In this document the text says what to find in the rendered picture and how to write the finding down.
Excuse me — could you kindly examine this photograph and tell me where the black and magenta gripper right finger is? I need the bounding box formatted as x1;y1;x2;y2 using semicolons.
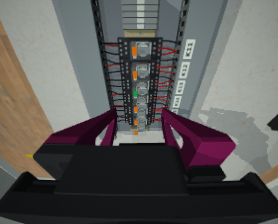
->
161;108;236;172

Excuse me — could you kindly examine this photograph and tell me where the grey relay with orange button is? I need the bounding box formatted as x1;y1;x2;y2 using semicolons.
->
132;99;148;114
133;114;147;126
130;41;152;60
131;62;150;82
133;126;147;136

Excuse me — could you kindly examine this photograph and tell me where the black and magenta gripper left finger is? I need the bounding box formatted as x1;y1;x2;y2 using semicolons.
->
43;108;117;145

